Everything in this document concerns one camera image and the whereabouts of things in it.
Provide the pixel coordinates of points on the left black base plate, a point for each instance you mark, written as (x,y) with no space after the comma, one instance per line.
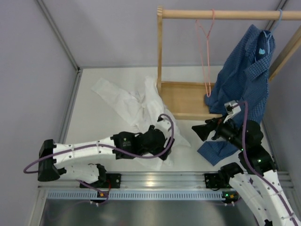
(113,180)

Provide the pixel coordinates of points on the wooden clothes rack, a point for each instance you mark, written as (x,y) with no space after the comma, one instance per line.
(178,86)

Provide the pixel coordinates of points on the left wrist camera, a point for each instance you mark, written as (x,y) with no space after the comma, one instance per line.
(163,124)

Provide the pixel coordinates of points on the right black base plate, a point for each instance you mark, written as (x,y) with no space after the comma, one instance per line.
(214,182)

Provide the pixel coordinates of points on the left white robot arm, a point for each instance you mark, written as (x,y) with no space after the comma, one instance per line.
(85,161)

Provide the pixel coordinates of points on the slotted grey cable duct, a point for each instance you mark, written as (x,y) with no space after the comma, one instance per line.
(143,195)

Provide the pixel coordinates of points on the aluminium mounting rail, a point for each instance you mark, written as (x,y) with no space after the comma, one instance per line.
(160,181)

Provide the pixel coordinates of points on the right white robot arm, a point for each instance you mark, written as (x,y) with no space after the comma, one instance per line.
(255,178)

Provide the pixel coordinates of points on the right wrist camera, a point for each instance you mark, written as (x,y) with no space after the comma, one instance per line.
(232,107)

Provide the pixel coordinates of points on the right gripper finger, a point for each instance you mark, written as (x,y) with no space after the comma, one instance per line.
(213,123)
(203,131)

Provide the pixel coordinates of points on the aluminium corner post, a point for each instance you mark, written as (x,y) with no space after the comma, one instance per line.
(45,11)

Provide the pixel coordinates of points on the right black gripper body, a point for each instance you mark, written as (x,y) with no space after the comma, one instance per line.
(226,131)

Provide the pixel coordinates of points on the blue wire hanger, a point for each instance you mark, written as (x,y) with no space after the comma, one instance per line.
(264,42)

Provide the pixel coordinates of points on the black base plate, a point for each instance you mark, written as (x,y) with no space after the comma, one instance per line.
(113,180)
(214,182)

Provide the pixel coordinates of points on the blue checked shirt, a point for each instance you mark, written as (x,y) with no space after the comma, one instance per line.
(242,79)

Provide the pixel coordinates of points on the white shirt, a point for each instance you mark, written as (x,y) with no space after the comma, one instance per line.
(139,108)

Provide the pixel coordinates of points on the pink wire hanger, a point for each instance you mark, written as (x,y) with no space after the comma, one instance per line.
(206,73)

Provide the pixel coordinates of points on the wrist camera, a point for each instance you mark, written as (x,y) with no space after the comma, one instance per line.
(232,107)
(163,124)

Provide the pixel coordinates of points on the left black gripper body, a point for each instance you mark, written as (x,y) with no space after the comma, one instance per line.
(156,150)

